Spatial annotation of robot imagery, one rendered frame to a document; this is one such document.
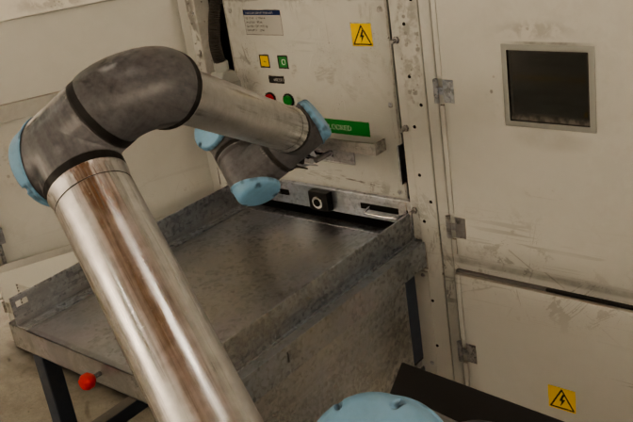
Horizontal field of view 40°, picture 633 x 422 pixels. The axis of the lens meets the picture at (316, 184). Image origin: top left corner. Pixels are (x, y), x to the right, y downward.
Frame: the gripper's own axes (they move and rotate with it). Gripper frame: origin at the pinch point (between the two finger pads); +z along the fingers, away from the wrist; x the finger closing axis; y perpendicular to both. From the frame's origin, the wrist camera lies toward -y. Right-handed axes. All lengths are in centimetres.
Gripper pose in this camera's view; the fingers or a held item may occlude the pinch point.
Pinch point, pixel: (309, 156)
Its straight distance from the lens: 204.1
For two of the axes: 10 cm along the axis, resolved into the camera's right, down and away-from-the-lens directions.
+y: 7.7, 1.3, -6.2
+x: 1.9, -9.8, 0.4
